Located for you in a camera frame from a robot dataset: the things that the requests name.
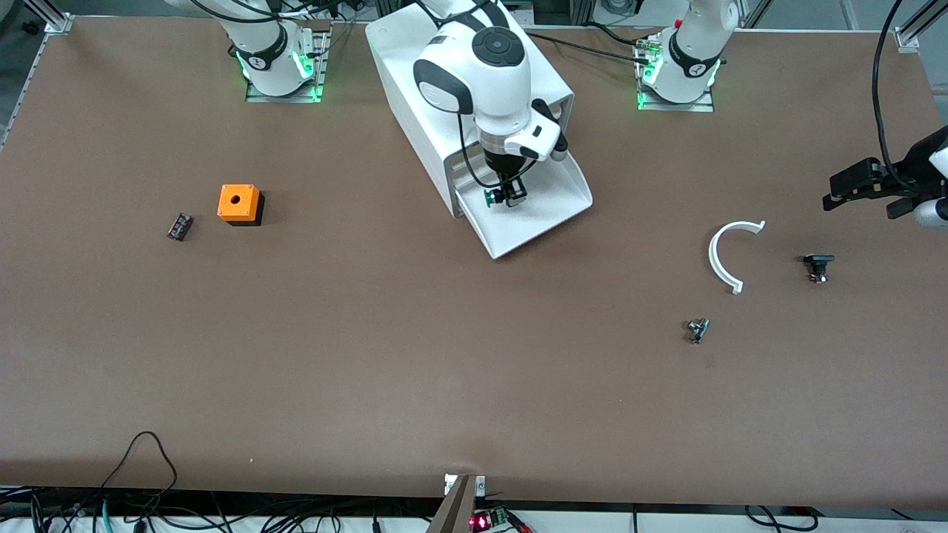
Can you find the aluminium frame profile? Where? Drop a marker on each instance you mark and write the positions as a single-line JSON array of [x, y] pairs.
[[752, 13], [52, 18], [915, 29]]

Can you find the white drawer cabinet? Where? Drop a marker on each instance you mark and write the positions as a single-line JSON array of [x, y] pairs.
[[392, 74]]

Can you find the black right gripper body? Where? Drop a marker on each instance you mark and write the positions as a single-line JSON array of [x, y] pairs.
[[506, 164]]

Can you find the small black contact block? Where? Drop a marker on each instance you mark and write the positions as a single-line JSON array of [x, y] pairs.
[[179, 227]]

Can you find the white curved plastic bracket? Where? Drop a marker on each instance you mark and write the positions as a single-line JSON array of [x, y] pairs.
[[712, 255]]

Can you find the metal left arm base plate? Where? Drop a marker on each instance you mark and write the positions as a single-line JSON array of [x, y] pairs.
[[703, 106]]

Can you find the green push button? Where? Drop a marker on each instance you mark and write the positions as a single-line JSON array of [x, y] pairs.
[[489, 198]]

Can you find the small grey metal part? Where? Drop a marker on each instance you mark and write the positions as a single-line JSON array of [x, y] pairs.
[[697, 330]]

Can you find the black push button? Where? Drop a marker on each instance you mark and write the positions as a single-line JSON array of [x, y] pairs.
[[818, 260]]

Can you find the small white metal bracket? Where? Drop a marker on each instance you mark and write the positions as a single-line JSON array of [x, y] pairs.
[[449, 485]]

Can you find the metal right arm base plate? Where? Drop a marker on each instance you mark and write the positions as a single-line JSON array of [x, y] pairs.
[[255, 95]]

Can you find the white drawer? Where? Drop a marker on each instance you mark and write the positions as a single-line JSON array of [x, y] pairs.
[[459, 161], [463, 185], [541, 215], [461, 173]]

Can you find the orange box with hole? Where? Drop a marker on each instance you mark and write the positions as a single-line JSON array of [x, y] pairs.
[[238, 200]]

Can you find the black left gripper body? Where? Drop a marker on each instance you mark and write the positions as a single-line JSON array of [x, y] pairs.
[[908, 178]]

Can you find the circuit board with red light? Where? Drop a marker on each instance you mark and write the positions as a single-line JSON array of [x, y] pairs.
[[481, 522]]

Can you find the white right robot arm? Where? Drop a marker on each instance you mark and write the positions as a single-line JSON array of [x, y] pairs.
[[489, 81]]

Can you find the grey slanted beam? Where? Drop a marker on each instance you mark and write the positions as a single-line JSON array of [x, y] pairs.
[[455, 511]]

